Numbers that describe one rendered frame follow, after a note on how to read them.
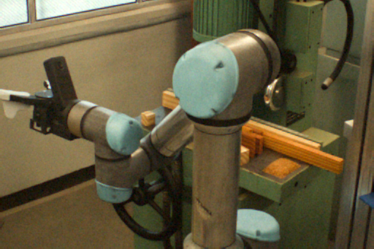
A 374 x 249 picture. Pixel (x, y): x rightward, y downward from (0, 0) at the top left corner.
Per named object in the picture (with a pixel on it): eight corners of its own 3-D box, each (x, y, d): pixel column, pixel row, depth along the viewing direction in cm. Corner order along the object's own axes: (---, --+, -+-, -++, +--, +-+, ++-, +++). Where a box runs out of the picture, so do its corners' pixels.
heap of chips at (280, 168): (261, 170, 193) (261, 164, 192) (281, 158, 200) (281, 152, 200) (282, 178, 189) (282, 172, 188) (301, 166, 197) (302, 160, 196)
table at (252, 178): (102, 147, 214) (101, 130, 212) (168, 118, 237) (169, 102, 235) (261, 218, 181) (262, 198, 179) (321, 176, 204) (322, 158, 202)
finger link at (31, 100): (7, 103, 144) (48, 107, 145) (7, 96, 144) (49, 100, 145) (13, 96, 149) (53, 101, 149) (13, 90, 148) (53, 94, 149)
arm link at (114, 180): (151, 189, 149) (150, 143, 145) (115, 210, 140) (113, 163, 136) (124, 177, 153) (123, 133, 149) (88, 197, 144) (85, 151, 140)
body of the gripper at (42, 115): (26, 127, 149) (63, 143, 143) (28, 90, 147) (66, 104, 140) (52, 120, 155) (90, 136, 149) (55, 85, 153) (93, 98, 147)
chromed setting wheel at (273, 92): (260, 115, 214) (263, 77, 210) (283, 103, 224) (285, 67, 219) (268, 117, 213) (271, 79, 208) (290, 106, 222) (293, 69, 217)
